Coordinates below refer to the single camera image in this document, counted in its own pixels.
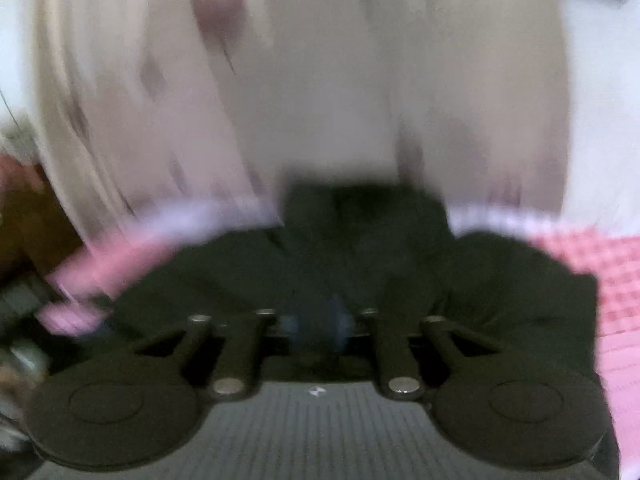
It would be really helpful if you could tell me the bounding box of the beige leaf print curtain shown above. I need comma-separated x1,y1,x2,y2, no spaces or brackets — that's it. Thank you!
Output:
32,0,570,239

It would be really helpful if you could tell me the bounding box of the black garment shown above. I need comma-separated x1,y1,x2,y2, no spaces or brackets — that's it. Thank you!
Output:
102,182,597,378

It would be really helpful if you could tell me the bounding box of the dark wooden furniture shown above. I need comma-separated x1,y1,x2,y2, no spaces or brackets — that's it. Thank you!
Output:
0,154,87,311

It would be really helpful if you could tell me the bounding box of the pink white checked bed sheet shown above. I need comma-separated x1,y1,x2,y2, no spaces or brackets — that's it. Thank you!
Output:
38,198,639,479

